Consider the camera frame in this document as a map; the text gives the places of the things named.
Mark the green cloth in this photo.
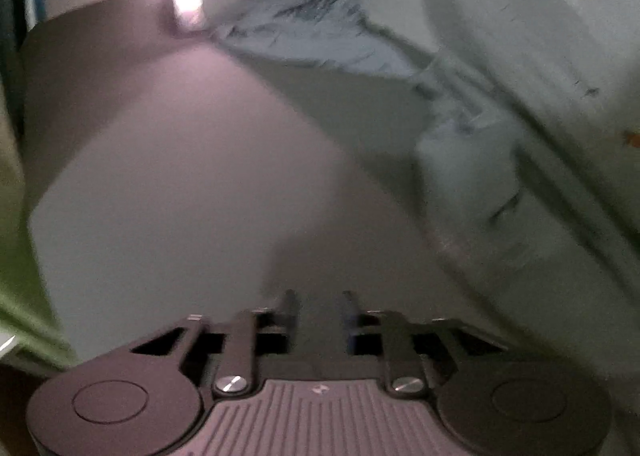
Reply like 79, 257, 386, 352
0, 80, 82, 372

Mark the blue patterned white cloth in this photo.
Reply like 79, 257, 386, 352
208, 0, 431, 80

